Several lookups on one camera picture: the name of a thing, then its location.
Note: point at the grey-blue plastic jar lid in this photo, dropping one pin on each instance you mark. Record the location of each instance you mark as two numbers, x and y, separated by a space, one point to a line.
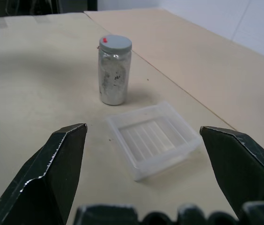
115 43

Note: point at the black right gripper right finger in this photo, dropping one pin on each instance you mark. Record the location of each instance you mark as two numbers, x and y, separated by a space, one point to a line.
237 168

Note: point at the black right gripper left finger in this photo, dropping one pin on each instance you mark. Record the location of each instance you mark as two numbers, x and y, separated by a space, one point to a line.
40 178

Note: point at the dark furniture behind table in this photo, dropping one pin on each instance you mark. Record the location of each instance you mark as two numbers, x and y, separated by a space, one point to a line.
32 7

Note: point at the glass jar with grey lid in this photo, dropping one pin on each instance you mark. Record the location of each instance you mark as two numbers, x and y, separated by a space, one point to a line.
114 73

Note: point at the clear plastic tray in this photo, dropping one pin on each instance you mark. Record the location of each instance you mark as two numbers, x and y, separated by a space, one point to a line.
154 140

